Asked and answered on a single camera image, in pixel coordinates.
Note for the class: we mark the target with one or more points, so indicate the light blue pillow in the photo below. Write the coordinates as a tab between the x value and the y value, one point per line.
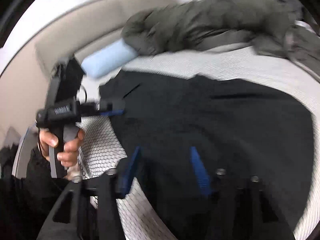
104	61

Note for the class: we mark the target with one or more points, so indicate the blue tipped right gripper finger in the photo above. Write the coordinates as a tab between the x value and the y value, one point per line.
112	112

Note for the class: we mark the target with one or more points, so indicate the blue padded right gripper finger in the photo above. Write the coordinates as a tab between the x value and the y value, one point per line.
87	209
238	208

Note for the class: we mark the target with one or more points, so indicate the beige padded headboard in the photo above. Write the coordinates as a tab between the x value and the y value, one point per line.
82	30

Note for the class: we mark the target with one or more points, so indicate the grey green duvet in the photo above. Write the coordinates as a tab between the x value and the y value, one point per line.
269	26

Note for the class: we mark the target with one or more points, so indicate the person's left hand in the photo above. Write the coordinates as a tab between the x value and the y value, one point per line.
69	156

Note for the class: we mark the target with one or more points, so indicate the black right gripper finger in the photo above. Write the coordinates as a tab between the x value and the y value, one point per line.
93	108

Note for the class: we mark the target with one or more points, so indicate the white mesh mattress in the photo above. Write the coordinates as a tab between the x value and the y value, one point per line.
101	150

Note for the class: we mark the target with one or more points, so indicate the black pants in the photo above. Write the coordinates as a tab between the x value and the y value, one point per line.
245	128

